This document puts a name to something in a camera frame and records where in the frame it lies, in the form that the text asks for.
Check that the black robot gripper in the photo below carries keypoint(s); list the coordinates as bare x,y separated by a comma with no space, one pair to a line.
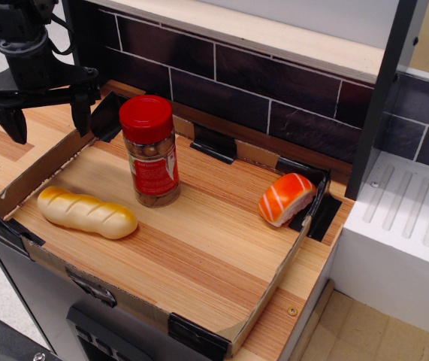
35,77

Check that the red-capped basil spice bottle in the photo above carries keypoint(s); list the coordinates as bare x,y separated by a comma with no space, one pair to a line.
148,131

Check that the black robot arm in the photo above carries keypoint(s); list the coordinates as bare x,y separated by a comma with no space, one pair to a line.
31,14

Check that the toy bread loaf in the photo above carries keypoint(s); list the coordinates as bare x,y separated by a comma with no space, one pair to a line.
86,213

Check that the black toy oven front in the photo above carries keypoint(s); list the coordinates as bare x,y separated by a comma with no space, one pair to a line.
108,341

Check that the toy salmon nigiri sushi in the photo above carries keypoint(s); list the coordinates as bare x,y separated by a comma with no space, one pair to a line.
285,198

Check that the light wooden shelf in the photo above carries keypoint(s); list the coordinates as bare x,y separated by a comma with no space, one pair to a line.
301,46

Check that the white toy sink drainboard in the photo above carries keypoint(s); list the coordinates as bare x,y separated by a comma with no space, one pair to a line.
382,258

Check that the dark grey vertical post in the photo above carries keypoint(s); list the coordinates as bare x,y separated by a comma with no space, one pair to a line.
368,145

